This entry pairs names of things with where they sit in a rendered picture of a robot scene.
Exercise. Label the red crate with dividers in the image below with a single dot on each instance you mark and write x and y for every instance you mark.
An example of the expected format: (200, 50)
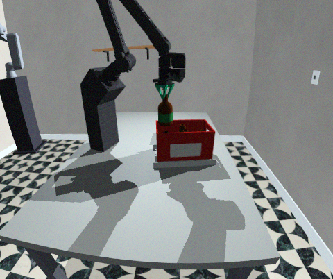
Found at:
(192, 145)

